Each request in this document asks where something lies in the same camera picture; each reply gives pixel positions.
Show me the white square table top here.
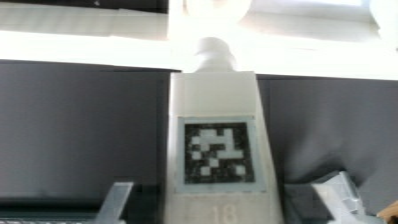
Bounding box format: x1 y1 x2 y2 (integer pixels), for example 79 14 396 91
0 0 398 80

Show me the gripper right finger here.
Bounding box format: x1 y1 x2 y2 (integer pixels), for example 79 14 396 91
310 171 385 224

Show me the white table leg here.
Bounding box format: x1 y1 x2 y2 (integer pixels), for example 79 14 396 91
163 37 284 224

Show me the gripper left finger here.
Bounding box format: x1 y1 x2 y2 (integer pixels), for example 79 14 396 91
94 182 133 224

